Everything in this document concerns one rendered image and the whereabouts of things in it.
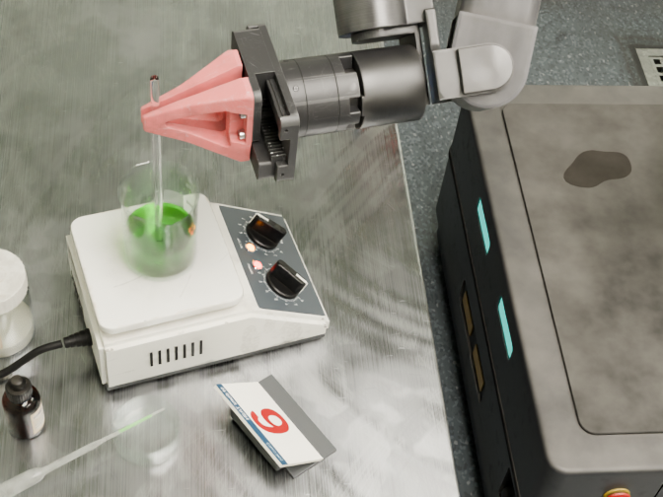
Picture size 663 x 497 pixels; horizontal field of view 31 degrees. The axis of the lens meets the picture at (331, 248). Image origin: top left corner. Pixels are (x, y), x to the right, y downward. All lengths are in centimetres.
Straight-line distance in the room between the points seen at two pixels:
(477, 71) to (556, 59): 168
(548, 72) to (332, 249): 143
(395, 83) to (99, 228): 29
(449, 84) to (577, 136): 99
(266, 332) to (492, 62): 31
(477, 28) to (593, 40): 173
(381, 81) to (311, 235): 30
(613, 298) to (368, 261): 60
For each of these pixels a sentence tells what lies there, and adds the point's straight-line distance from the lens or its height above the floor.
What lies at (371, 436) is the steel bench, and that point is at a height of 75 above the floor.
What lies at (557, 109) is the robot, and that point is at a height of 36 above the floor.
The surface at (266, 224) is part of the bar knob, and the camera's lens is 104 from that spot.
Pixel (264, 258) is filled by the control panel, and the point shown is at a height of 80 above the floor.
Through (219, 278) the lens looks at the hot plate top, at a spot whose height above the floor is 84.
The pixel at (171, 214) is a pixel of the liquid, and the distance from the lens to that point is 97.
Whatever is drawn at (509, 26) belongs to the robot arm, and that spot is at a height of 107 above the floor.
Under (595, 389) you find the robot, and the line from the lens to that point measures 155.
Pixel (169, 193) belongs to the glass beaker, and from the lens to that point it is 97.
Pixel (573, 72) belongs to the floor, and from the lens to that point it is 250.
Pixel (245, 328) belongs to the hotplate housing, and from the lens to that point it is 99.
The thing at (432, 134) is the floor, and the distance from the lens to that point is 229.
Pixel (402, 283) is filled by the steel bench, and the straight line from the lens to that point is 109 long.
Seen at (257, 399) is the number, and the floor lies 77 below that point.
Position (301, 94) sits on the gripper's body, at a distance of 84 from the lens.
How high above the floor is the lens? 161
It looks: 51 degrees down
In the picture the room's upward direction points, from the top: 9 degrees clockwise
